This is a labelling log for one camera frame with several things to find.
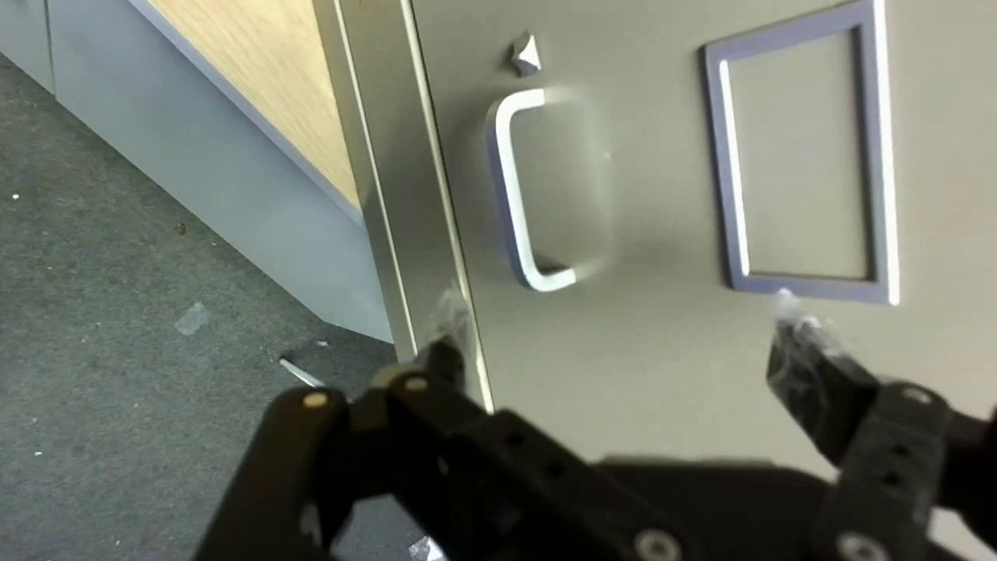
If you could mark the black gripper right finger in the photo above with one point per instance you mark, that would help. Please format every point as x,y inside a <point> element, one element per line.
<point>820,379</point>

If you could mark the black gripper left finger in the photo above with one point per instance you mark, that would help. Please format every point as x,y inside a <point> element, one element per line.
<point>448,364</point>

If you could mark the beige file drawer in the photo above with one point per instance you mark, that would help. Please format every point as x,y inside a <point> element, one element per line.
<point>644,343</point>

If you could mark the beige metal file cabinet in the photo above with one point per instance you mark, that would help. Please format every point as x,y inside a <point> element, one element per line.
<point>394,206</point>

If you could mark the silver lower drawer label holder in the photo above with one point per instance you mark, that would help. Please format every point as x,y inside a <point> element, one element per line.
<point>726,165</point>

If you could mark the silver lower drawer thumb latch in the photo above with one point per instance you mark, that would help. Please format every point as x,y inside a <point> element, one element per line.
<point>529,55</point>

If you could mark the white paper scrap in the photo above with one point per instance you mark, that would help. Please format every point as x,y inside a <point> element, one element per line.
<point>195,320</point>

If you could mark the dark metal floor bracket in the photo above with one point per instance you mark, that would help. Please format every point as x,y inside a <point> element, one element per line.
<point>344,359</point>

